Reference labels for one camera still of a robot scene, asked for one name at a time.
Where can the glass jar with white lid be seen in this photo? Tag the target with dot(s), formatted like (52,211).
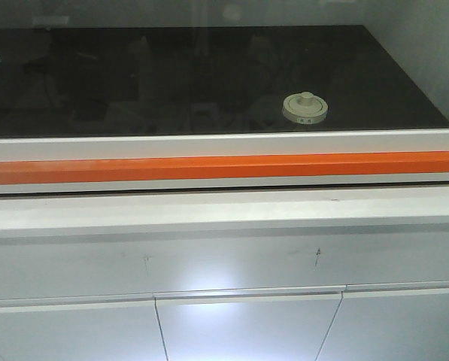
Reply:
(305,108)

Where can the fume hood sash orange stripe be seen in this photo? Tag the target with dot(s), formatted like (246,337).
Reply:
(100,164)

